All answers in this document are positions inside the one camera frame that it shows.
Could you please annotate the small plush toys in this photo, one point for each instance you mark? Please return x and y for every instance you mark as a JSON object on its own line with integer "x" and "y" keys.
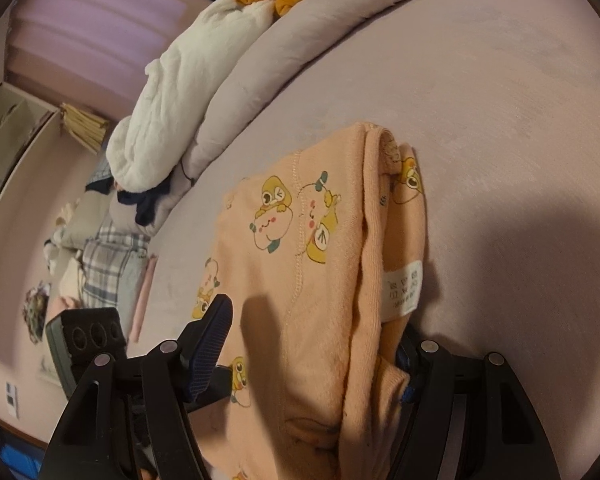
{"x": 52, "y": 245}

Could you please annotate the pink curtain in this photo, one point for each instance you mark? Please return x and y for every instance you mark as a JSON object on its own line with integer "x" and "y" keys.
{"x": 91, "y": 53}

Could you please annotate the black garment on quilt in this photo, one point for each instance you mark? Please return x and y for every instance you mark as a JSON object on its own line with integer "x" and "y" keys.
{"x": 145, "y": 203}

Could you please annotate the lilac bed sheet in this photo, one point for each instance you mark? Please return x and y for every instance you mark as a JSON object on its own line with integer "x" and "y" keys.
{"x": 500, "y": 100}

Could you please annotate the orange cartoon print baby garment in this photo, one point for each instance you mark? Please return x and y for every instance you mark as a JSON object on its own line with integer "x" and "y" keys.
{"x": 322, "y": 258}

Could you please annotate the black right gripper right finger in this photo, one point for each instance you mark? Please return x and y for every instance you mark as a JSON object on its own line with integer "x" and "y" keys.
{"x": 465, "y": 418}

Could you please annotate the pink and cream sweatshirt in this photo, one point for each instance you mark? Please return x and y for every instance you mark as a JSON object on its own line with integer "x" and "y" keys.
{"x": 67, "y": 284}

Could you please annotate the white wall power strip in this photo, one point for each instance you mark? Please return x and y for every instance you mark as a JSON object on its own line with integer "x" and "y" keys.
{"x": 11, "y": 396}

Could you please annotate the white goose plush toy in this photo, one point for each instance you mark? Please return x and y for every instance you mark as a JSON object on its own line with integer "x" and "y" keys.
{"x": 146, "y": 145}

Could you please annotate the lilac folded quilt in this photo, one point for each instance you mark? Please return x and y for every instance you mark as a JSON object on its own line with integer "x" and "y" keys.
{"x": 310, "y": 28}

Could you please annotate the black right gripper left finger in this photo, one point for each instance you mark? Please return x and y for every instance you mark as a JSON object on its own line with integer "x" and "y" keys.
{"x": 126, "y": 409}

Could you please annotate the white shelf unit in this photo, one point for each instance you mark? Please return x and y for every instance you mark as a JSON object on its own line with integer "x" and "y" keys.
{"x": 22, "y": 117}

